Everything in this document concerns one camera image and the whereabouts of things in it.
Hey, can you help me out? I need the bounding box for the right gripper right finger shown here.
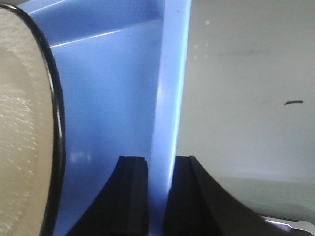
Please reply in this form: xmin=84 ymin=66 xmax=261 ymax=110
xmin=164 ymin=156 xmax=293 ymax=236

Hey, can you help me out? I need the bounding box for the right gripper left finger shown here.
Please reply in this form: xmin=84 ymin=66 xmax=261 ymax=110
xmin=68 ymin=156 xmax=149 ymax=236

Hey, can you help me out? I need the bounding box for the beige plate with black rim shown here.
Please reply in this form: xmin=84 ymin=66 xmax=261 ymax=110
xmin=0 ymin=3 xmax=66 ymax=236

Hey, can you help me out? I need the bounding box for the blue plastic tray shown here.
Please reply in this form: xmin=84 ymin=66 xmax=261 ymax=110
xmin=18 ymin=0 xmax=191 ymax=236

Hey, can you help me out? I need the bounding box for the white cabinet with shelves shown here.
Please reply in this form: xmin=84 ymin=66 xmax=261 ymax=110
xmin=177 ymin=0 xmax=315 ymax=222

